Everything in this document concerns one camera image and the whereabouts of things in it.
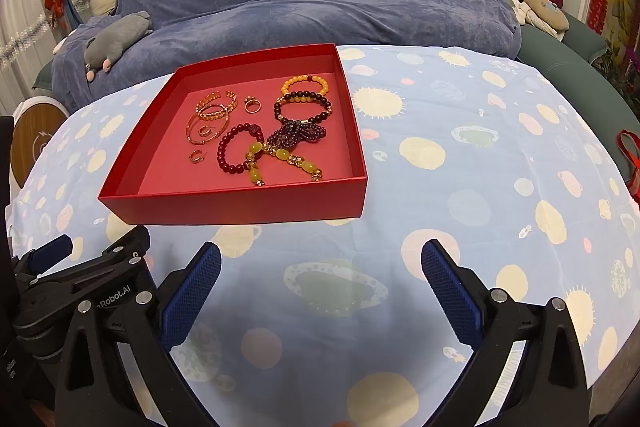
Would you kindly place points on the red ribbon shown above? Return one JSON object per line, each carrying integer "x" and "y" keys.
{"x": 631, "y": 152}

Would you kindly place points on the white sheer curtain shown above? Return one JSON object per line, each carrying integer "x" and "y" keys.
{"x": 20, "y": 37}

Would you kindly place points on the small gold hoop earring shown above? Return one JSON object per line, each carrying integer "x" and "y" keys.
{"x": 195, "y": 156}

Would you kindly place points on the green leafy plant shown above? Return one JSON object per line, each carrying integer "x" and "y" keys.
{"x": 622, "y": 72}

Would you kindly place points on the cookie-shaped plush cushion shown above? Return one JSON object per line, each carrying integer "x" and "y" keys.
{"x": 545, "y": 9}

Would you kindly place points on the round wooden white-rimmed disc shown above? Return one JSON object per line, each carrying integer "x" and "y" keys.
{"x": 32, "y": 137}

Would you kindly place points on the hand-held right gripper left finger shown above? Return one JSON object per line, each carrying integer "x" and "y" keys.
{"x": 192, "y": 292}

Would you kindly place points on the planet-print light blue tablecloth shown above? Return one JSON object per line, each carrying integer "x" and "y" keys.
{"x": 440, "y": 207}

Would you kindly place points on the thin rose gold bangle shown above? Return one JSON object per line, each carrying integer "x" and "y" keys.
{"x": 191, "y": 127}

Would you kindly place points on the red bow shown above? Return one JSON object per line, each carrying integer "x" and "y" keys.
{"x": 55, "y": 2}

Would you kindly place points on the green sofa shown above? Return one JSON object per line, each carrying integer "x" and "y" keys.
{"x": 570, "y": 52}

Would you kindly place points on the yellow jade bead pendant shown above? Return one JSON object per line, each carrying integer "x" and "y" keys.
{"x": 255, "y": 177}
{"x": 307, "y": 166}

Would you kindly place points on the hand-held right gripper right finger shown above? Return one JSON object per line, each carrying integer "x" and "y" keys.
{"x": 450, "y": 292}

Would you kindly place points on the grey plush toy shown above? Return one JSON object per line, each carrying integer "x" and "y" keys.
{"x": 117, "y": 38}

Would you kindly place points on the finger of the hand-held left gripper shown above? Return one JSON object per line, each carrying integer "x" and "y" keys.
{"x": 50, "y": 252}
{"x": 117, "y": 257}

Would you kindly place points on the red cardboard box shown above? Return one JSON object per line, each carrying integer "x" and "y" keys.
{"x": 150, "y": 187}

